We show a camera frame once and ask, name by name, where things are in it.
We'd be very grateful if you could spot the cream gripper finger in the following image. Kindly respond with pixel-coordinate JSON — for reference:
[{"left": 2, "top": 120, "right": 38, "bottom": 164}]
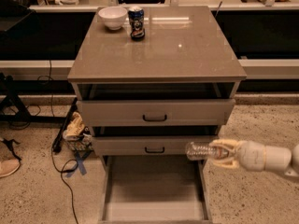
[
  {"left": 209, "top": 139, "right": 240, "bottom": 152},
  {"left": 211, "top": 157, "right": 239, "bottom": 169}
]

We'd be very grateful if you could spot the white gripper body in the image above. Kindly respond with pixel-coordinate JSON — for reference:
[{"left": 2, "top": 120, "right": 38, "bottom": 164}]
[{"left": 237, "top": 141, "right": 265, "bottom": 172}]

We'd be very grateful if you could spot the clear plastic water bottle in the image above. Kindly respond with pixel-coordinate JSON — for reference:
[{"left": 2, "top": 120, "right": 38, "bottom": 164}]
[{"left": 185, "top": 142, "right": 230, "bottom": 161}]

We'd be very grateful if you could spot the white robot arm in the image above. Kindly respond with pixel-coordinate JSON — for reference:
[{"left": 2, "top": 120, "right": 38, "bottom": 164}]
[{"left": 208, "top": 139, "right": 298, "bottom": 179}]

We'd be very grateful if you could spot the grey middle drawer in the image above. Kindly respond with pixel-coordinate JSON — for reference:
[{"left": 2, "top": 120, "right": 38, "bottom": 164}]
[{"left": 92, "top": 135, "right": 218, "bottom": 156}]

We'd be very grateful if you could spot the grey drawer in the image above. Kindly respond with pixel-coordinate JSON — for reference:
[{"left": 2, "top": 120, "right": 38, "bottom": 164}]
[
  {"left": 77, "top": 99, "right": 235, "bottom": 127},
  {"left": 92, "top": 135, "right": 218, "bottom": 156},
  {"left": 98, "top": 155, "right": 213, "bottom": 224}
]

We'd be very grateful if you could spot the grey top drawer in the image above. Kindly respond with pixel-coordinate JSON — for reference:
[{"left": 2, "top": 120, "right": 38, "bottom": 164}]
[{"left": 77, "top": 99, "right": 235, "bottom": 127}]

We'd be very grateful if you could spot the grey drawer cabinet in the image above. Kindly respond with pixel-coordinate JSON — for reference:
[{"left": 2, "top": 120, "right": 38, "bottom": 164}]
[{"left": 66, "top": 5, "right": 248, "bottom": 224}]

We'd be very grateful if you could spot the grey bottom drawer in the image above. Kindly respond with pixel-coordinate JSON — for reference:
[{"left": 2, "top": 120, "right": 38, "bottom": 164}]
[{"left": 98, "top": 155, "right": 213, "bottom": 224}]

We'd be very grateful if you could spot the blue soda can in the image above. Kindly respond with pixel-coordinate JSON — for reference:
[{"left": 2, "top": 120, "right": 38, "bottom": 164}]
[{"left": 128, "top": 6, "right": 145, "bottom": 40}]

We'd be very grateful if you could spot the white ceramic bowl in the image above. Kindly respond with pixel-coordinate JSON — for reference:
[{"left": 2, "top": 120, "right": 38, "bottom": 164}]
[{"left": 98, "top": 7, "right": 127, "bottom": 30}]

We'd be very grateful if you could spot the tan shoe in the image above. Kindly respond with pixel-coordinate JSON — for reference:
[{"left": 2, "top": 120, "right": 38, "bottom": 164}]
[{"left": 0, "top": 158, "right": 21, "bottom": 178}]

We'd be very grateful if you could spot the black middle drawer handle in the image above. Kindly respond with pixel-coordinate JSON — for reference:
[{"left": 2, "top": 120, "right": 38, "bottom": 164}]
[{"left": 144, "top": 147, "right": 165, "bottom": 154}]

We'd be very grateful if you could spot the black drawer handle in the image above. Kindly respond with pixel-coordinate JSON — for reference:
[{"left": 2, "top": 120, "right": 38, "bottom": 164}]
[
  {"left": 144, "top": 147, "right": 165, "bottom": 154},
  {"left": 142, "top": 115, "right": 167, "bottom": 122}
]

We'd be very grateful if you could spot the black top drawer handle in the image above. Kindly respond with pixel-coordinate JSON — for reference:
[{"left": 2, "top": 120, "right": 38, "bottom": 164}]
[{"left": 142, "top": 115, "right": 167, "bottom": 122}]

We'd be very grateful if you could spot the black power cable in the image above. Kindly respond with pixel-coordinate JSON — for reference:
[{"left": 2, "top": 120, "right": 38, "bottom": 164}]
[{"left": 50, "top": 59, "right": 79, "bottom": 224}]

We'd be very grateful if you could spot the black table leg frame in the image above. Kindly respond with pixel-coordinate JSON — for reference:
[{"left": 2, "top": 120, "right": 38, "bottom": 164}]
[{"left": 0, "top": 73, "right": 66, "bottom": 123}]

